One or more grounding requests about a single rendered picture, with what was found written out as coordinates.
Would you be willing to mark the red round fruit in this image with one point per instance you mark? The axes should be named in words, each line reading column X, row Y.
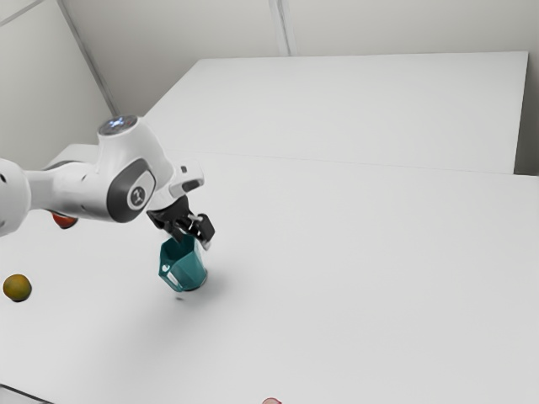
column 64, row 220

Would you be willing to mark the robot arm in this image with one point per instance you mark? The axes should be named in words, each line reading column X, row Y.
column 126, row 168

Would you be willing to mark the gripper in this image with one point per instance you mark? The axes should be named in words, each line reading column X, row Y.
column 170, row 216

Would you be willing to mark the yellow-green round fruit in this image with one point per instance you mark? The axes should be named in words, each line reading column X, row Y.
column 17, row 288

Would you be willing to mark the teal faceted mug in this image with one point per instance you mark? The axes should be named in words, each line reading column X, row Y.
column 183, row 265

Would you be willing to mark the pink round object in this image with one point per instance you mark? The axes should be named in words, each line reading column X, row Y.
column 271, row 401

